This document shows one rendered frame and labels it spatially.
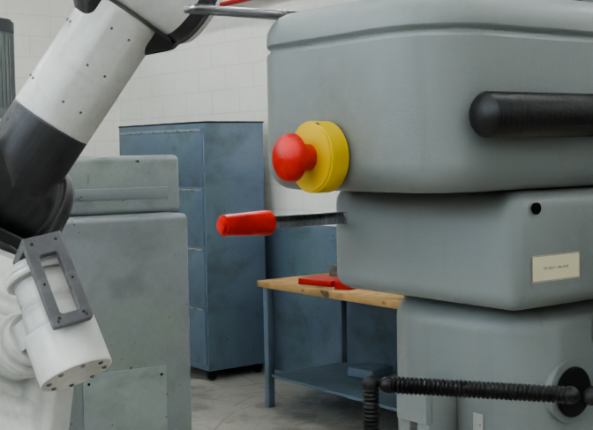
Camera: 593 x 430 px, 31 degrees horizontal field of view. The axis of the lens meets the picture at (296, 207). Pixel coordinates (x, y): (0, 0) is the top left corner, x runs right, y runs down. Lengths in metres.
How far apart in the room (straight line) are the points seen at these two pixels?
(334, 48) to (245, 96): 8.06
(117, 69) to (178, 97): 8.74
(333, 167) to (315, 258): 7.36
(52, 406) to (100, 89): 0.33
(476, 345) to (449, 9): 0.31
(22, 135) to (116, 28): 0.15
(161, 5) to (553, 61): 0.43
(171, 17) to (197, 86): 8.48
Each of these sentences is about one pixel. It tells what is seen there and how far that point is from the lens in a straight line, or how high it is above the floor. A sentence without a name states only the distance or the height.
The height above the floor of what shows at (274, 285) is 0.86.
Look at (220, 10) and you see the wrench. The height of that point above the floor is 1.89.
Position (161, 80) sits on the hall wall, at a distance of 10.16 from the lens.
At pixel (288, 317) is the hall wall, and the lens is 8.57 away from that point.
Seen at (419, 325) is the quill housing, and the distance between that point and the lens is 1.02.
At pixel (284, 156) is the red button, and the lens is 0.87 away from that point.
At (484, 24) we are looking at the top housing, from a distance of 0.85.
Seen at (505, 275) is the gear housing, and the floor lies 1.66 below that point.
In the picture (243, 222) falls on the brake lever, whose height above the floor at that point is 1.70.
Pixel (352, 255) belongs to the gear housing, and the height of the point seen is 1.66.
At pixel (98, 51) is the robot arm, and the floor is 1.87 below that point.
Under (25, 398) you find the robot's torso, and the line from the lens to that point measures 1.04.
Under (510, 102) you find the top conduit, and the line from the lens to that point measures 0.81.
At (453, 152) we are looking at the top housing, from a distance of 0.83.
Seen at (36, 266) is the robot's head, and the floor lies 1.67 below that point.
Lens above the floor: 1.77
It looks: 3 degrees down
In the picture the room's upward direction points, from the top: 1 degrees counter-clockwise
